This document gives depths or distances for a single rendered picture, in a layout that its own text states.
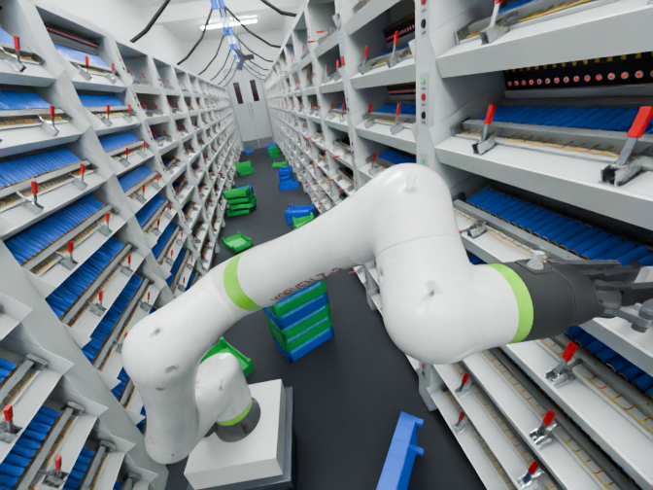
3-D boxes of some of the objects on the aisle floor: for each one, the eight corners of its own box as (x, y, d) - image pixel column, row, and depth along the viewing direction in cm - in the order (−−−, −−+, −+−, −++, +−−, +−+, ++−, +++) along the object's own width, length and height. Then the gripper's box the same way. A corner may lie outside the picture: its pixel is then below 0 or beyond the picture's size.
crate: (291, 364, 161) (287, 353, 158) (274, 343, 177) (271, 332, 173) (334, 335, 175) (332, 325, 171) (316, 318, 190) (314, 308, 187)
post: (372, 310, 189) (334, -62, 110) (366, 301, 198) (328, -51, 118) (401, 302, 192) (386, -67, 112) (395, 294, 200) (377, -55, 120)
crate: (194, 368, 168) (189, 359, 165) (225, 345, 181) (222, 335, 177) (223, 397, 149) (217, 386, 145) (255, 369, 161) (251, 359, 158)
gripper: (618, 308, 28) (792, 282, 32) (504, 243, 41) (640, 230, 45) (587, 367, 31) (749, 335, 36) (491, 289, 44) (619, 273, 49)
